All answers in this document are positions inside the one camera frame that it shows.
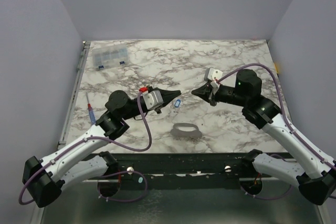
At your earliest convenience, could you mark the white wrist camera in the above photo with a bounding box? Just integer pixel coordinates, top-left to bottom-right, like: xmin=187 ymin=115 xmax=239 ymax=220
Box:
xmin=204 ymin=67 xmax=223 ymax=88
xmin=142 ymin=90 xmax=163 ymax=110

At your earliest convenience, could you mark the left aluminium side rail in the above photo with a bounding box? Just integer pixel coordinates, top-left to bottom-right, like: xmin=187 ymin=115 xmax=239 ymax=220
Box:
xmin=57 ymin=41 xmax=91 ymax=148

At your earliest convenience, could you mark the clear plastic compartment box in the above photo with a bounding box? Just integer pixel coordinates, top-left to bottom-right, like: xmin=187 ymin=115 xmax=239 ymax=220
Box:
xmin=92 ymin=45 xmax=130 ymax=70

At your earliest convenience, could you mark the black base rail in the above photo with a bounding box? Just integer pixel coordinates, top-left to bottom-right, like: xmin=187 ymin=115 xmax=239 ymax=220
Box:
xmin=86 ymin=152 xmax=274 ymax=190

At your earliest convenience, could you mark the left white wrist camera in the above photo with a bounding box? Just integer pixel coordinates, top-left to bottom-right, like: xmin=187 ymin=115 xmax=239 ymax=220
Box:
xmin=142 ymin=90 xmax=163 ymax=110

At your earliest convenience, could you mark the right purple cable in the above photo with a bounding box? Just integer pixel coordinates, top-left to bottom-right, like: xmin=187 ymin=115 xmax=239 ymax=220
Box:
xmin=212 ymin=63 xmax=336 ymax=200

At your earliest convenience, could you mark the purple cable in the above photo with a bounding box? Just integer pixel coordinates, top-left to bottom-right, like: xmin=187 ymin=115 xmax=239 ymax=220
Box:
xmin=212 ymin=63 xmax=336 ymax=200
xmin=18 ymin=91 xmax=153 ymax=206

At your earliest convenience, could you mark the blue red handled screwdriver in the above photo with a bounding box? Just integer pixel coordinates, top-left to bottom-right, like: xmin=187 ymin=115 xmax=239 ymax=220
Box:
xmin=86 ymin=93 xmax=96 ymax=125

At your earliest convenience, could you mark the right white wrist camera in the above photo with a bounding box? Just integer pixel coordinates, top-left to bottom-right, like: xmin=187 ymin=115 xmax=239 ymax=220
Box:
xmin=204 ymin=67 xmax=223 ymax=88

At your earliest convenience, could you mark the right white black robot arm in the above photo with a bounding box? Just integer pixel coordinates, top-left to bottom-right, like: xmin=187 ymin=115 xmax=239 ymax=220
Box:
xmin=192 ymin=68 xmax=335 ymax=205

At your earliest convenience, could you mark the blue key tag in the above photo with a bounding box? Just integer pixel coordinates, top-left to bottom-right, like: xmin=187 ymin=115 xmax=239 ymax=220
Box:
xmin=174 ymin=99 xmax=181 ymax=108

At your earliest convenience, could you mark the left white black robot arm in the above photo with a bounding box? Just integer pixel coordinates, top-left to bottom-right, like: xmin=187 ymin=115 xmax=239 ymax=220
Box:
xmin=18 ymin=86 xmax=181 ymax=208

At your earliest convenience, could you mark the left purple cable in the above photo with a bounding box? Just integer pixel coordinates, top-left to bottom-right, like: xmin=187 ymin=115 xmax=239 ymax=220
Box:
xmin=18 ymin=91 xmax=153 ymax=206

